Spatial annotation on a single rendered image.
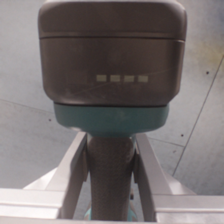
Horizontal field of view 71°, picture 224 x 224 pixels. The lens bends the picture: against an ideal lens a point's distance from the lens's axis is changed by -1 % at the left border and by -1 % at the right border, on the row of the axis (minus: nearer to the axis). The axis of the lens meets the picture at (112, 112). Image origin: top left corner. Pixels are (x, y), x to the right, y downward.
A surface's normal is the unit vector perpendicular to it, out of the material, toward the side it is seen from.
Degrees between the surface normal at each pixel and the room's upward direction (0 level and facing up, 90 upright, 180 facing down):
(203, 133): 90
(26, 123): 90
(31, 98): 90
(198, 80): 90
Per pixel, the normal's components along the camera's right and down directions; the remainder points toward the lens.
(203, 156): -0.03, 0.26
